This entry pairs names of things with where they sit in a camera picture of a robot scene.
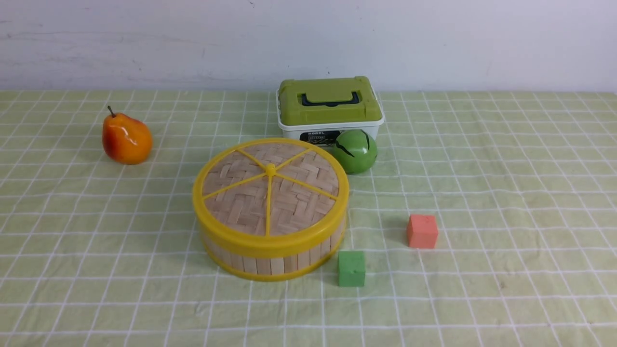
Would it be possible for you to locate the yellow woven steamer lid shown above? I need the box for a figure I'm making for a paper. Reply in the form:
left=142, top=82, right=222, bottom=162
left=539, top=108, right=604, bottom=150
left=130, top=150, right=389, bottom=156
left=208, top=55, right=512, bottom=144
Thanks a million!
left=192, top=138, right=349, bottom=258

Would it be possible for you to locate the bamboo steamer basket yellow rim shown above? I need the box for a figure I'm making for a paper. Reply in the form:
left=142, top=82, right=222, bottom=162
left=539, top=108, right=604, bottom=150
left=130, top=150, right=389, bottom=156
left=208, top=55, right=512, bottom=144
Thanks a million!
left=199, top=218, right=348, bottom=282

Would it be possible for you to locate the green toy watermelon ball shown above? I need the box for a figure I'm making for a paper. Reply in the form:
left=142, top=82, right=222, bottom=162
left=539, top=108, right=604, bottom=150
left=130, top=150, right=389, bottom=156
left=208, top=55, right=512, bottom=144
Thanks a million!
left=330, top=129, right=378, bottom=175

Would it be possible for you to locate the green lidded storage box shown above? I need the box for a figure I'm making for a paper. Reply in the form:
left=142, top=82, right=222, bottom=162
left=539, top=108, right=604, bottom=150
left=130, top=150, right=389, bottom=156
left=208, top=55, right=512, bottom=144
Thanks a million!
left=275, top=76, right=385, bottom=147

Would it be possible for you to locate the green foam cube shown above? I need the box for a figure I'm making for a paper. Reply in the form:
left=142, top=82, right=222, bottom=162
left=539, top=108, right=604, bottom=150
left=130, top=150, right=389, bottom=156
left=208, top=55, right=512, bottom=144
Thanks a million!
left=338, top=250, right=366, bottom=287

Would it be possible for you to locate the red foam cube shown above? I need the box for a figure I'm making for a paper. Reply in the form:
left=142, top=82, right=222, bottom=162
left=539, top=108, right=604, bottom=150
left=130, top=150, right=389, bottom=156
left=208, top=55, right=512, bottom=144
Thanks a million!
left=407, top=214, right=439, bottom=250

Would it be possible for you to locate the orange toy pear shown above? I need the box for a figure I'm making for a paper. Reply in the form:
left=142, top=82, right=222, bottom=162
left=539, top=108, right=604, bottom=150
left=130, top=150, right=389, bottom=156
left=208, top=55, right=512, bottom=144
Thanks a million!
left=102, top=106, right=153, bottom=165

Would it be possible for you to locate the green checkered tablecloth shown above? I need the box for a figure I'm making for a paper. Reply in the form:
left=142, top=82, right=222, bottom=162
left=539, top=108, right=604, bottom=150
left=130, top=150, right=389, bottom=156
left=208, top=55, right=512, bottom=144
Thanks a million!
left=0, top=90, right=617, bottom=347

